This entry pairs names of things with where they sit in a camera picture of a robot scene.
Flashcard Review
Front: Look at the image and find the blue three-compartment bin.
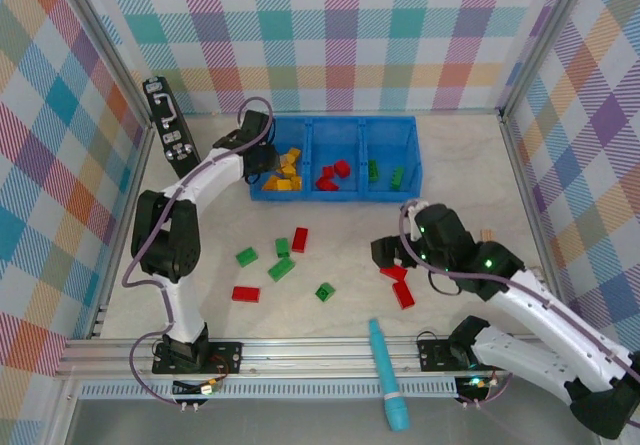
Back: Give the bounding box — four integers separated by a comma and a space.
248, 114, 422, 205

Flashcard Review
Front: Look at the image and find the teal pen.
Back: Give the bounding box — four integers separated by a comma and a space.
368, 318, 411, 434

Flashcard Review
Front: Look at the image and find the small black connector board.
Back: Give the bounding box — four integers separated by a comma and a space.
171, 378, 225, 412
453, 374, 501, 410

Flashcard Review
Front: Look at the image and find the grey metal shelf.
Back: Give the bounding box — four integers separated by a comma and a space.
47, 397, 611, 445

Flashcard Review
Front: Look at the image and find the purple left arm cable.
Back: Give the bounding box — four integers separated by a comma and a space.
121, 96, 276, 407

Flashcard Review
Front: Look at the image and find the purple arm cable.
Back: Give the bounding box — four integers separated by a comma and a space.
397, 199, 640, 409
121, 96, 276, 407

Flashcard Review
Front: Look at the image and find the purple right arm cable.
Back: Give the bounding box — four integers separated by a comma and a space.
397, 199, 640, 409

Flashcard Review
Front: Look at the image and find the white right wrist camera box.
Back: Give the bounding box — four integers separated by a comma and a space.
401, 198, 430, 239

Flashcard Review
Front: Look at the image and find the black case with metal handle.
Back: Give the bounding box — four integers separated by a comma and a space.
142, 77, 205, 180

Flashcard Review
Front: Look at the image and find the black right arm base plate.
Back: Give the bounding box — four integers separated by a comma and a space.
416, 337, 512, 372

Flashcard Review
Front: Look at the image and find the aluminium side rail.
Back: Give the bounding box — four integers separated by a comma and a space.
498, 107, 576, 334
89, 123, 155, 339

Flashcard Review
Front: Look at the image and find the aluminium mounting rail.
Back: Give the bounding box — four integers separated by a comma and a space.
54, 334, 606, 379

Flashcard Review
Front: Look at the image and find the white slotted cable duct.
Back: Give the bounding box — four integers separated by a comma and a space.
79, 382, 459, 400

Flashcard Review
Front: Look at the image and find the aluminium frame post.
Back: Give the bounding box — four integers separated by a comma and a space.
499, 0, 601, 116
52, 0, 154, 129

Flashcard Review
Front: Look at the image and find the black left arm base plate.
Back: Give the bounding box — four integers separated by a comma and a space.
151, 339, 245, 376

